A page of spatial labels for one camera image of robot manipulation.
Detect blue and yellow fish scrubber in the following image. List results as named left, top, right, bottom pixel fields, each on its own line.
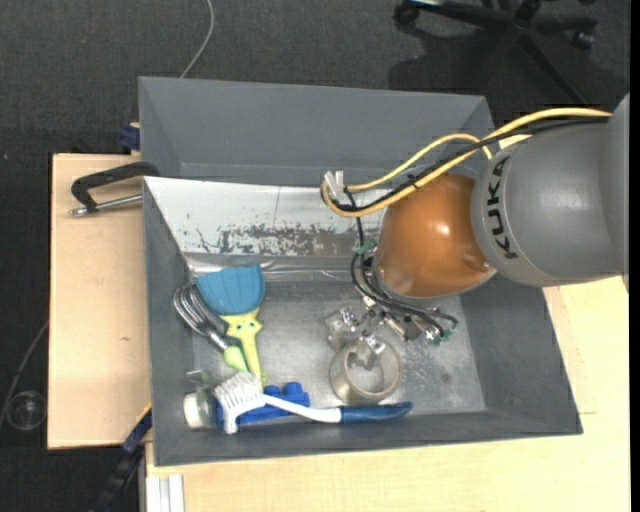
left=194, top=263, right=269, bottom=387

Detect white and blue dish brush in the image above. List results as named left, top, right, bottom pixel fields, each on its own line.
left=213, top=371, right=415, bottom=435

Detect clear tape roll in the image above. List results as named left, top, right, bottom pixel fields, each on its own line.
left=328, top=342, right=403, bottom=407

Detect small clear jar white lid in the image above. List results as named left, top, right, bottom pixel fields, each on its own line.
left=182, top=383, right=220, bottom=430

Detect grey metal bin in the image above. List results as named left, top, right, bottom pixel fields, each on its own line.
left=137, top=75, right=585, bottom=467

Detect pale wood flat board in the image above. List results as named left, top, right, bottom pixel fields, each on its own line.
left=47, top=152, right=153, bottom=450

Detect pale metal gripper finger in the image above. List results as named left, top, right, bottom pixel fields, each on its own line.
left=324, top=305, right=363, bottom=351
left=350, top=335, right=387, bottom=371

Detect metal whisk with green handle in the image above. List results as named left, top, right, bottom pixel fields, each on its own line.
left=172, top=283, right=245, bottom=371

